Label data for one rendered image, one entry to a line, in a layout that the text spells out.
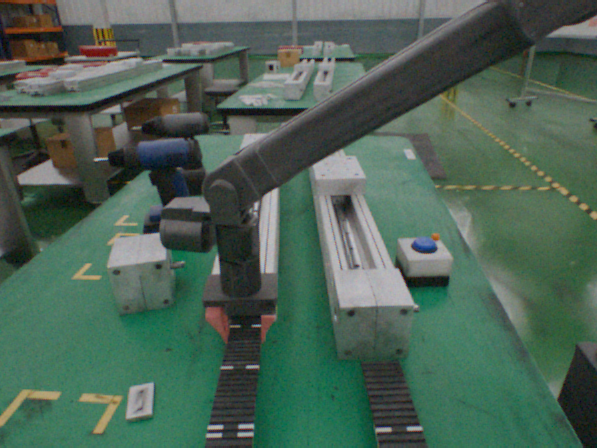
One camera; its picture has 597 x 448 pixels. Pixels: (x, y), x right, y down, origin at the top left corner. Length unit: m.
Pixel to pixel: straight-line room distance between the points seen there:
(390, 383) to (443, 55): 0.38
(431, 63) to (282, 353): 0.43
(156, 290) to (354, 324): 0.34
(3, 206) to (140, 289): 1.77
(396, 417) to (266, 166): 0.32
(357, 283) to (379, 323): 0.07
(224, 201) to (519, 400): 0.45
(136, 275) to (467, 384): 0.52
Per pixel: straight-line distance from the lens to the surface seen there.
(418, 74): 0.44
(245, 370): 0.59
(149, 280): 0.73
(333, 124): 0.45
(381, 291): 0.60
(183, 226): 0.55
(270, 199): 0.91
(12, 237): 2.52
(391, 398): 0.54
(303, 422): 0.56
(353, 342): 0.61
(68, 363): 0.71
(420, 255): 0.77
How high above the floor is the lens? 1.22
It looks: 26 degrees down
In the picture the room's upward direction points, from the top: 1 degrees counter-clockwise
